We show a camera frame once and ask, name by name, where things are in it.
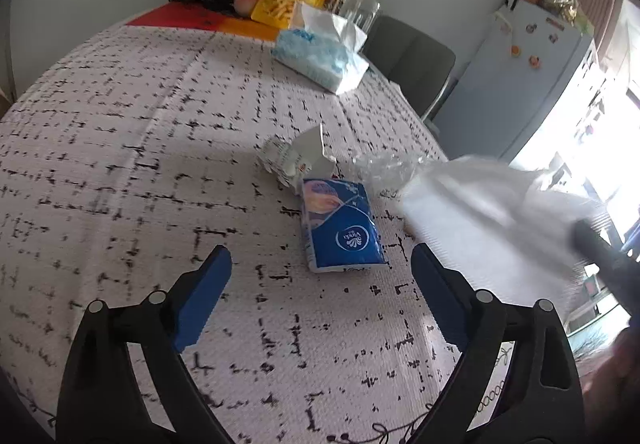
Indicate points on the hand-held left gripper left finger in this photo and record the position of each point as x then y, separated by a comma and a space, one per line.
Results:
205, 299

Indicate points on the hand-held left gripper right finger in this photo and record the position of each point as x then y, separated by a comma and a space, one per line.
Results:
435, 296

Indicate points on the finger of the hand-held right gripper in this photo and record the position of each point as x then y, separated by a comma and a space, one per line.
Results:
607, 264

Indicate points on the white paper tissue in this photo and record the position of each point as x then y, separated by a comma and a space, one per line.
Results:
480, 219

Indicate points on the blue tissue packet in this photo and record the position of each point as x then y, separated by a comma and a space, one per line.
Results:
342, 229

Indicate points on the clear plastic wrap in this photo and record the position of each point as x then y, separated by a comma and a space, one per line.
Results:
385, 169

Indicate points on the white paper carton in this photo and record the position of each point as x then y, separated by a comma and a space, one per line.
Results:
305, 156

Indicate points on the person's right forearm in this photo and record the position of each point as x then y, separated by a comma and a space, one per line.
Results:
617, 384

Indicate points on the black-patterned white tablecloth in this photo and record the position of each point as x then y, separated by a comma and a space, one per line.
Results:
150, 149

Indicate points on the white refrigerator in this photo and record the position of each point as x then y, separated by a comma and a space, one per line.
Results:
520, 89

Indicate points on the grey chair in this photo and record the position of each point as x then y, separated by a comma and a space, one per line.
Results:
410, 64

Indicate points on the blue and white tissue pack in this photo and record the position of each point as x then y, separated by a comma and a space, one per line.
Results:
320, 56

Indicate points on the red and orange mat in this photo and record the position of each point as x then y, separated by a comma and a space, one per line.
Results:
200, 19

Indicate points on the clear glass jar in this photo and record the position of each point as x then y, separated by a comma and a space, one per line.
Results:
357, 4

